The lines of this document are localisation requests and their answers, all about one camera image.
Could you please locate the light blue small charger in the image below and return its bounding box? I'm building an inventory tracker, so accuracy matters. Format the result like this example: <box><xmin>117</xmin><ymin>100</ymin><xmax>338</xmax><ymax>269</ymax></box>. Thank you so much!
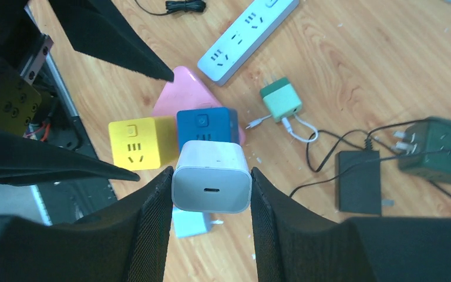
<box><xmin>172</xmin><ymin>207</ymin><xmax>224</xmax><ymax>239</ymax></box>

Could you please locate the pink triangular power socket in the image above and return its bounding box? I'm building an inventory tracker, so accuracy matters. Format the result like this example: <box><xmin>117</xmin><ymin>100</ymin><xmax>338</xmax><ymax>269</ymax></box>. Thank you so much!
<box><xmin>150</xmin><ymin>65</ymin><xmax>247</xmax><ymax>146</ymax></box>

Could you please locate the white USB charger plug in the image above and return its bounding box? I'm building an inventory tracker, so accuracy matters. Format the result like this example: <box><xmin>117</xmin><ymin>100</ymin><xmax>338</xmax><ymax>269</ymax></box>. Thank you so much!
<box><xmin>171</xmin><ymin>140</ymin><xmax>252</xmax><ymax>214</ymax></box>

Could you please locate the yellow cube power socket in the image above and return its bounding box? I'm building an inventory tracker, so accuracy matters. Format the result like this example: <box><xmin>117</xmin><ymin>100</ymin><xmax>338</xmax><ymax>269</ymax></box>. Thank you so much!
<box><xmin>108</xmin><ymin>116</ymin><xmax>179</xmax><ymax>171</ymax></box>

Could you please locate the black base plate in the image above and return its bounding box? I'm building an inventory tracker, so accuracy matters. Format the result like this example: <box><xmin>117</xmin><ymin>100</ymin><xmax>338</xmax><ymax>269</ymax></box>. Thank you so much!
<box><xmin>5</xmin><ymin>7</ymin><xmax>118</xmax><ymax>225</ymax></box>

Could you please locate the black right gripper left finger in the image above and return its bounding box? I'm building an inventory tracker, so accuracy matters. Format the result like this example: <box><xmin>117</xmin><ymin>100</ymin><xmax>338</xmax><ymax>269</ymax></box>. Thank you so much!
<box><xmin>0</xmin><ymin>167</ymin><xmax>173</xmax><ymax>281</ymax></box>

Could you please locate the dark green cube socket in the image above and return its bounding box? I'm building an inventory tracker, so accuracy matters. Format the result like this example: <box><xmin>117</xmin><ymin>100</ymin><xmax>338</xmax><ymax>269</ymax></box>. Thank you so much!
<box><xmin>392</xmin><ymin>117</ymin><xmax>451</xmax><ymax>184</ymax></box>

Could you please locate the black power adapter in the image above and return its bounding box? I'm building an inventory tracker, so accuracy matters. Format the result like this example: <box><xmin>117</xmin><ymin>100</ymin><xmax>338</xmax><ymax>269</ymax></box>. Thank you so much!
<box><xmin>335</xmin><ymin>150</ymin><xmax>382</xmax><ymax>216</ymax></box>

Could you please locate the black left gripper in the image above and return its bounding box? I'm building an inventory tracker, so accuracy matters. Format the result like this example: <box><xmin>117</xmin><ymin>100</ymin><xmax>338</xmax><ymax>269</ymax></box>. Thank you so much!
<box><xmin>0</xmin><ymin>0</ymin><xmax>174</xmax><ymax>186</ymax></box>

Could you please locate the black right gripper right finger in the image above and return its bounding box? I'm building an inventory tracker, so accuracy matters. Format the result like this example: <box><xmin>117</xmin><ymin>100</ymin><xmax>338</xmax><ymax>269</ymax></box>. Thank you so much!
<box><xmin>251</xmin><ymin>168</ymin><xmax>451</xmax><ymax>281</ymax></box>

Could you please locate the light blue power strip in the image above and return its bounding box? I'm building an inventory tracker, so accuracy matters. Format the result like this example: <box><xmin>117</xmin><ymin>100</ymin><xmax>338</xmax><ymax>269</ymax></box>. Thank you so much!
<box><xmin>197</xmin><ymin>0</ymin><xmax>299</xmax><ymax>86</ymax></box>

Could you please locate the green USB charger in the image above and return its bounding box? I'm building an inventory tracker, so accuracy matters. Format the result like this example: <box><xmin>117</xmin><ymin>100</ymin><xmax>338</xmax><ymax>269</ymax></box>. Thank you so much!
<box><xmin>260</xmin><ymin>77</ymin><xmax>302</xmax><ymax>122</ymax></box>

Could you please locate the short white USB cable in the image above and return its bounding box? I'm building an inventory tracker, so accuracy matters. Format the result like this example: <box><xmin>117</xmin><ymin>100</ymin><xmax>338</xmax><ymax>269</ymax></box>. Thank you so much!
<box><xmin>245</xmin><ymin>113</ymin><xmax>319</xmax><ymax>143</ymax></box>

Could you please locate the blue cube power socket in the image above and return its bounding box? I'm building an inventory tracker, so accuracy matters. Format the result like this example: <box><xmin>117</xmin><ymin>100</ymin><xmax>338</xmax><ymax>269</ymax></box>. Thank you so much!
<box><xmin>176</xmin><ymin>107</ymin><xmax>240</xmax><ymax>150</ymax></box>

